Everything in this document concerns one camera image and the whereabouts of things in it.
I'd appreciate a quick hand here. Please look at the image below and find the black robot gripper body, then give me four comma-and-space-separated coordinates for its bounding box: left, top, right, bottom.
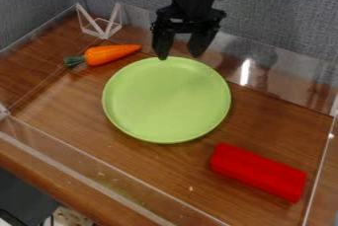
150, 4, 227, 35

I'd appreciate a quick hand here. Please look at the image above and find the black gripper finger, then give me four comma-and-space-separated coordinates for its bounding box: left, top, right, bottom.
152, 29, 174, 60
186, 28, 219, 57

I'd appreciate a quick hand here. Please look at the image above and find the orange toy carrot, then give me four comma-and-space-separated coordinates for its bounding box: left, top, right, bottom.
62, 44, 141, 68

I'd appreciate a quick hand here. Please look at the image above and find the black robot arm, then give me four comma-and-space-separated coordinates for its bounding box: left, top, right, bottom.
150, 0, 227, 60

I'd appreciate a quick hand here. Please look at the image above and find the light green round plate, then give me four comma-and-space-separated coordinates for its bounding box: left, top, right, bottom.
101, 57, 231, 144

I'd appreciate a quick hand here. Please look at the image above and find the red rectangular block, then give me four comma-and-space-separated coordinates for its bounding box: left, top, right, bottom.
209, 143, 305, 202

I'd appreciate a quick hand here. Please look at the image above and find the clear acrylic corner bracket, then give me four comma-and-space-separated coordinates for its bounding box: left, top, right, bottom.
74, 3, 122, 39

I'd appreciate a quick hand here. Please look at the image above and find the clear acrylic enclosure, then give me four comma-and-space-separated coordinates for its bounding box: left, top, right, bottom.
0, 5, 338, 226

